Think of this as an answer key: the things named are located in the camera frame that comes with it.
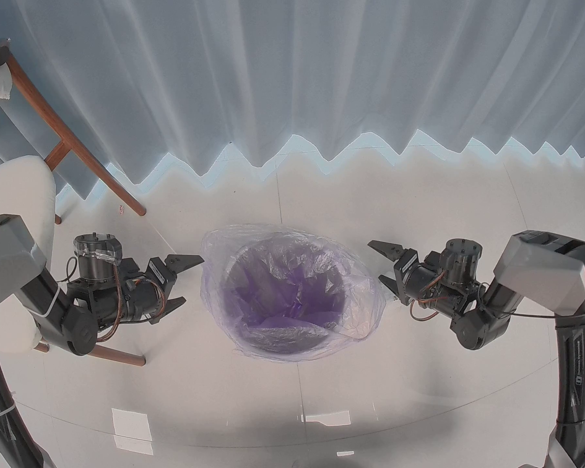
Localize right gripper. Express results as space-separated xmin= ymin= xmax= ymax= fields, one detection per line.
xmin=368 ymin=240 xmax=451 ymax=311

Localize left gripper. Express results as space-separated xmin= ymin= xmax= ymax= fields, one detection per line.
xmin=123 ymin=254 xmax=206 ymax=324

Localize purple plastic bag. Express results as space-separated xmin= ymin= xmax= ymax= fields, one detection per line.
xmin=198 ymin=222 xmax=387 ymax=363

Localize white trash bin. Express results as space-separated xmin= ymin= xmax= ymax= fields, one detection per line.
xmin=223 ymin=239 xmax=348 ymax=362

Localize wooden chair white cushions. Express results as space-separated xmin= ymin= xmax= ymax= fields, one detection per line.
xmin=0 ymin=13 xmax=148 ymax=368

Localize pale blue curtain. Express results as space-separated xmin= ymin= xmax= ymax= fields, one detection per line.
xmin=0 ymin=0 xmax=585 ymax=202

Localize black cable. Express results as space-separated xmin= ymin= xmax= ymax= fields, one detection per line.
xmin=483 ymin=305 xmax=585 ymax=319

